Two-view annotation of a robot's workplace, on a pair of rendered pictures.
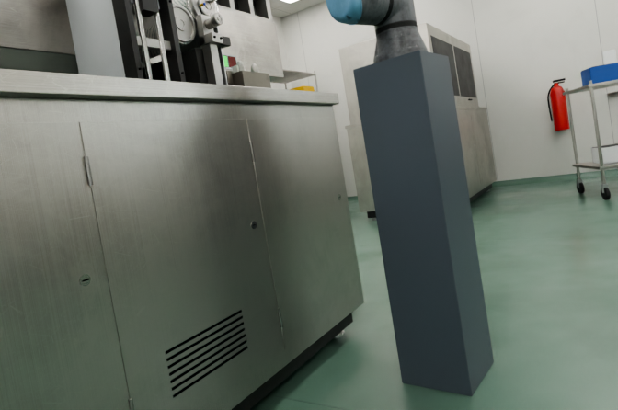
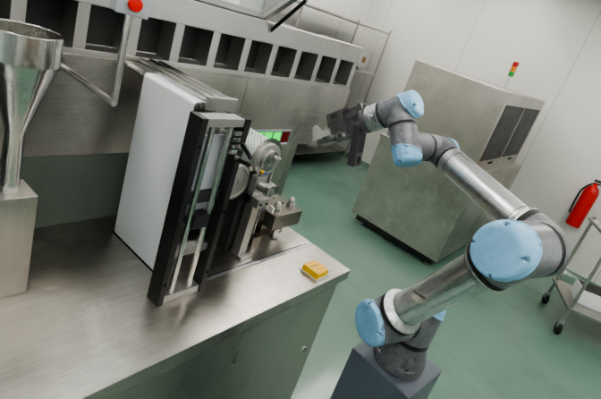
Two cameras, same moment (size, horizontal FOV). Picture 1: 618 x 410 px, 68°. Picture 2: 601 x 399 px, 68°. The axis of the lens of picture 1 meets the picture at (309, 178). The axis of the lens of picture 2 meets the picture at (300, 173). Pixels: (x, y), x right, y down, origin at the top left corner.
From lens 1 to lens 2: 1.08 m
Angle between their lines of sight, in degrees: 17
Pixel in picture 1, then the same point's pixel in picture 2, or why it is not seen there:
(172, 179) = not seen: outside the picture
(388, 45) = (391, 357)
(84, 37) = (137, 172)
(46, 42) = (103, 145)
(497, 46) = (571, 114)
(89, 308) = not seen: outside the picture
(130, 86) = (136, 378)
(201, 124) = (196, 359)
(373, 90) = (358, 379)
